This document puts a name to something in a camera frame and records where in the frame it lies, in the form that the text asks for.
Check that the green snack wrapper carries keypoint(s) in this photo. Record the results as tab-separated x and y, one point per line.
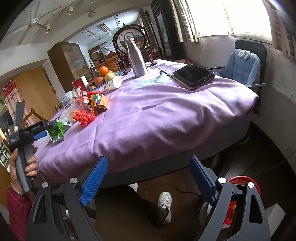
57	133

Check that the red apple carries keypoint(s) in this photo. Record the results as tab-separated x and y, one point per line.
99	80

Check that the wooden glass cabinet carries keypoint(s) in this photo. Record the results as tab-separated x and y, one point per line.
69	64

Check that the black tablet in case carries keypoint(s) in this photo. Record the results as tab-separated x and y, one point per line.
193	77

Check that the orange fruit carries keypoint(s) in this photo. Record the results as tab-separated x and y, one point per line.
103	70

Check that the ceiling fan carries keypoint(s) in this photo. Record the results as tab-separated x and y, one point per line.
33	22

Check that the red and white box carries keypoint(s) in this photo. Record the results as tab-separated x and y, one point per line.
80	83

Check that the red snack packet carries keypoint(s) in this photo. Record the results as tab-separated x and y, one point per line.
88	94

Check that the silver metal bottle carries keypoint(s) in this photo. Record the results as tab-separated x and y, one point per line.
135	58

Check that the clear plastic wrapper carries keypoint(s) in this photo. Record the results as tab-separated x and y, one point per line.
80	100

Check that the pink floral curtain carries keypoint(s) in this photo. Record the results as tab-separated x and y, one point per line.
12	96

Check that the wooden armchair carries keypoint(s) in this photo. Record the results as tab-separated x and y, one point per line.
31	118

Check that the person's left hand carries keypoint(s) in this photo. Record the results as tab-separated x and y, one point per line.
31	170

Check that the blue fruit plate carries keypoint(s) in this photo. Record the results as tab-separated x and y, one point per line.
92	86

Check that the dark wooden cabinet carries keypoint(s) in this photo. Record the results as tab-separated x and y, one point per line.
166	28

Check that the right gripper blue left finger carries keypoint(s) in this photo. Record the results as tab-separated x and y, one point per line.
60	212

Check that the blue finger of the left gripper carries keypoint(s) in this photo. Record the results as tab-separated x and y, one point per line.
40	135
51	124

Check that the blue cushioned office chair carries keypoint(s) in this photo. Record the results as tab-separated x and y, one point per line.
246	64

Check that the white sneaker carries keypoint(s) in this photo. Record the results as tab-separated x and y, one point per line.
164	203

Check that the light blue face mask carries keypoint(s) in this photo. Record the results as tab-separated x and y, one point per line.
161	79

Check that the purple tablecloth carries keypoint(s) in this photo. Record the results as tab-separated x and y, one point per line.
143	127

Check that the yellow apple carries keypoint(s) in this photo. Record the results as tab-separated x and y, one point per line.
109	76

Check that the red trash bin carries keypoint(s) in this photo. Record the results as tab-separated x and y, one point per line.
242	181

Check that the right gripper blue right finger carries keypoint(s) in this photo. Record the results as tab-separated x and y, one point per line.
249	221

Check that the white paper cup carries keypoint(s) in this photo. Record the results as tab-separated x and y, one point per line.
113	84

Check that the orange blue cardboard box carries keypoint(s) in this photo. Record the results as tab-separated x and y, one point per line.
99	103

